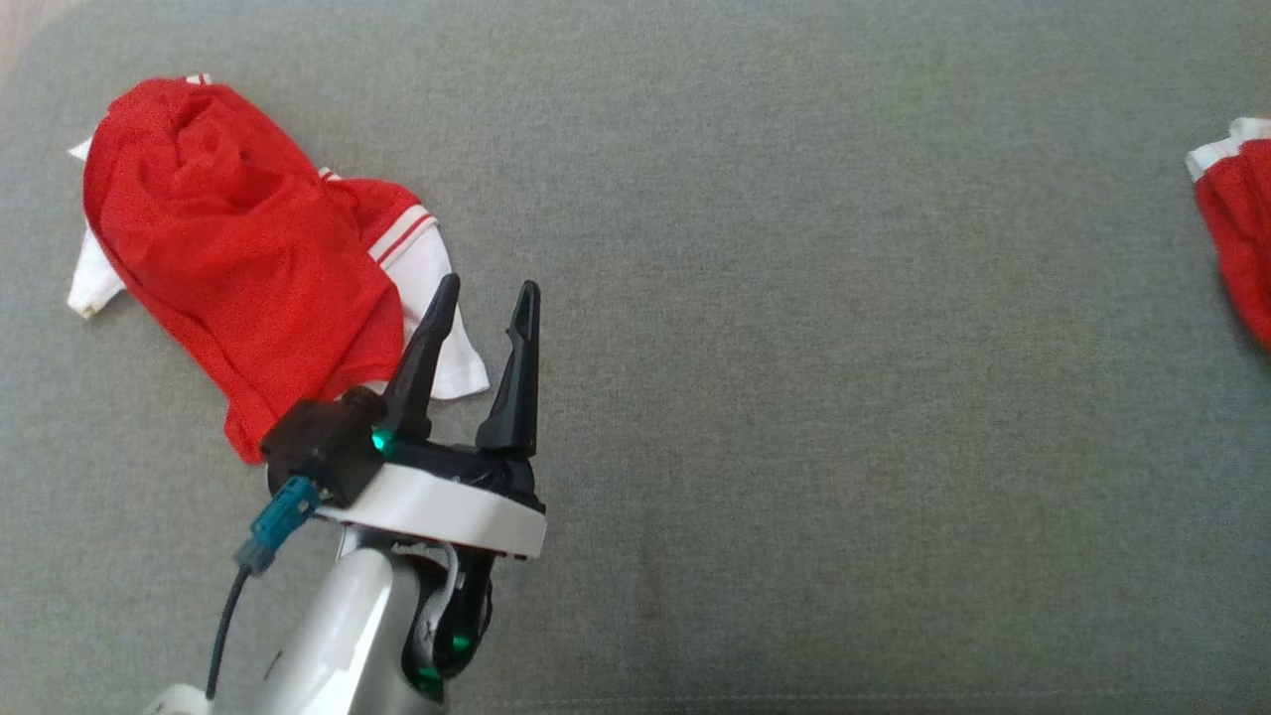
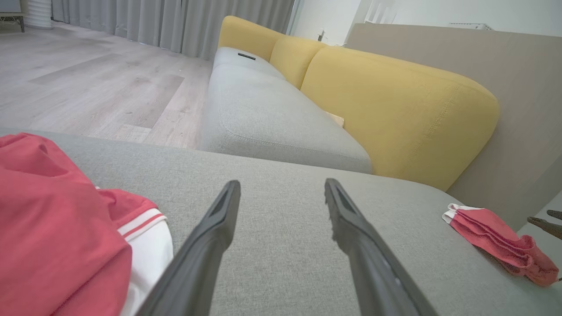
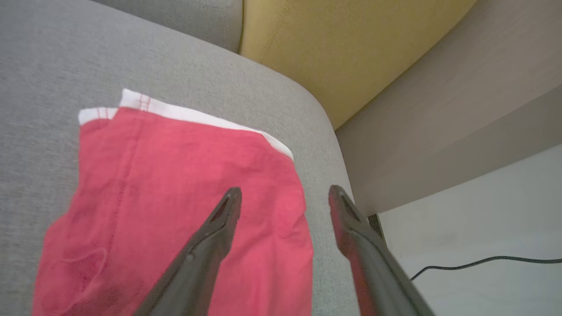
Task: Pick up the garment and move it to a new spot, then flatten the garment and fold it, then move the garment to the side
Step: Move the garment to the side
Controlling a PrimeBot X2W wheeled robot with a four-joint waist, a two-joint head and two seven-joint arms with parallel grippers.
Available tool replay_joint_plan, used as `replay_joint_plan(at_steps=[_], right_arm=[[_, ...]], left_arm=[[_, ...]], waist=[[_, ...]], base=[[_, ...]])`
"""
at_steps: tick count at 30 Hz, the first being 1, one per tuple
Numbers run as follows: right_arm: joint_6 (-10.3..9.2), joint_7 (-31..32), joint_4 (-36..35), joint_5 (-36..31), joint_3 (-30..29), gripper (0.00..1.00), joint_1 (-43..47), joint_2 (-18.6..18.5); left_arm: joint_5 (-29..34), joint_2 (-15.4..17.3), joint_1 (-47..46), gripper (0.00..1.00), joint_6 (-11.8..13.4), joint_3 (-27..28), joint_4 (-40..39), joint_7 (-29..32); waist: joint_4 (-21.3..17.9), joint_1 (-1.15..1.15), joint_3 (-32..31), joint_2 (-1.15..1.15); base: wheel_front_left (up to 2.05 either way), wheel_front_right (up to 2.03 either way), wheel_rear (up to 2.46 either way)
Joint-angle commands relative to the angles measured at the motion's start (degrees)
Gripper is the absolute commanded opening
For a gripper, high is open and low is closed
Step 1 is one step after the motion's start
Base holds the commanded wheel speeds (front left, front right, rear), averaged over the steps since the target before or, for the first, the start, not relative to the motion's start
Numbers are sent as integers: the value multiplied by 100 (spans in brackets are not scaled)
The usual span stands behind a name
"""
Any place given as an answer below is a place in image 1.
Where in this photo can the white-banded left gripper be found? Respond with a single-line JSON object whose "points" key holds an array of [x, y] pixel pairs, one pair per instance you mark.
{"points": [[447, 506]]}

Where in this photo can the red white numbered jersey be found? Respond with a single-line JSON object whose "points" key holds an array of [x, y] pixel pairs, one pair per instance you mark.
{"points": [[218, 248]]}

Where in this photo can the red white plain garment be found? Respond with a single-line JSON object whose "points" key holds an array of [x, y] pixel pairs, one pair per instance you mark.
{"points": [[1241, 228]]}

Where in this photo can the large grey sofa ottoman cushion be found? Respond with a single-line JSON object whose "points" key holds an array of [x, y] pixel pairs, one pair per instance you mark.
{"points": [[794, 348]]}

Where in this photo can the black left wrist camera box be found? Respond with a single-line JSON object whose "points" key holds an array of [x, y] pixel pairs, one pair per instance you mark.
{"points": [[318, 447]]}

